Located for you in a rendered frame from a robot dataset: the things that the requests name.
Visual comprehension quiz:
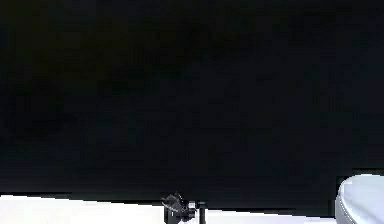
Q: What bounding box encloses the white toilet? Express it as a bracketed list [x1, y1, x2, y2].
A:
[334, 174, 384, 224]

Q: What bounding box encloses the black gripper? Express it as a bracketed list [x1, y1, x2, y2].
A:
[161, 192, 190, 224]

